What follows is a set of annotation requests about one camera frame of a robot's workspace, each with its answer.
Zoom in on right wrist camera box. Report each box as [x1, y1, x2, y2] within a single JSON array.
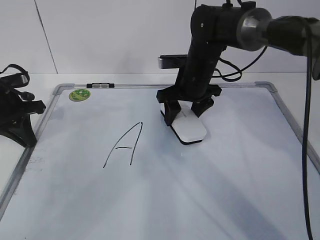
[[157, 54, 188, 70]]

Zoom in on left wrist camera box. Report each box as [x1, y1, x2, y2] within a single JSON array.
[[0, 73, 30, 88]]

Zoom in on white board with aluminium frame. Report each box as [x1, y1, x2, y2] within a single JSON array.
[[0, 82, 308, 240]]

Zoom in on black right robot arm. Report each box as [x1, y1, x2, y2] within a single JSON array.
[[156, 1, 320, 126]]

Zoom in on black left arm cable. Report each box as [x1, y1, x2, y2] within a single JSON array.
[[0, 63, 35, 101]]

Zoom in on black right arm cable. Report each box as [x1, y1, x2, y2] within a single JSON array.
[[214, 14, 319, 240]]

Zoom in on round green magnet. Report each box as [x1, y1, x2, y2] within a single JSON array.
[[68, 89, 91, 102]]

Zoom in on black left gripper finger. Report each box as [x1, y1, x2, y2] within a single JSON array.
[[0, 127, 27, 148], [19, 115, 37, 147]]

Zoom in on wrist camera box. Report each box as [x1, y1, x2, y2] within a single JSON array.
[[157, 54, 188, 70], [0, 73, 30, 88]]

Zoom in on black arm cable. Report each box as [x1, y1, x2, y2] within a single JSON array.
[[0, 63, 35, 101], [214, 14, 319, 240]]

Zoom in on black marker clip holder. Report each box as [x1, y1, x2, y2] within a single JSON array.
[[86, 82, 115, 89]]

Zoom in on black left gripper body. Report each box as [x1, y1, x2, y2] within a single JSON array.
[[0, 86, 46, 136]]

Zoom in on white rectangular board eraser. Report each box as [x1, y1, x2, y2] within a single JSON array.
[[169, 101, 207, 145]]

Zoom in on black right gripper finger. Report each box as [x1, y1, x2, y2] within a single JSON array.
[[164, 100, 182, 126], [191, 97, 214, 118]]

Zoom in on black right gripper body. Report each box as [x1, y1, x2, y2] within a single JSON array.
[[156, 42, 222, 103]]

